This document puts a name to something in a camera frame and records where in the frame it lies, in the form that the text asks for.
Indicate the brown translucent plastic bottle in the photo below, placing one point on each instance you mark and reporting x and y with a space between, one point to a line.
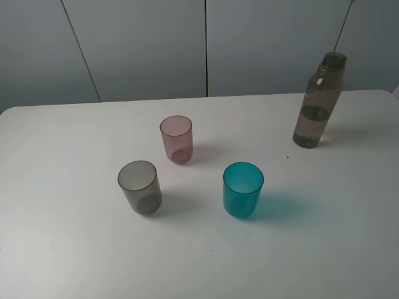
321 95

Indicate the pink translucent plastic cup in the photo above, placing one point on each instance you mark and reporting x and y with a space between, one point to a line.
177 136

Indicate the teal translucent plastic cup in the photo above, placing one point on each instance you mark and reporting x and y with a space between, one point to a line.
242 185

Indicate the grey translucent plastic cup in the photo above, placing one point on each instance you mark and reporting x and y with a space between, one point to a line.
140 185

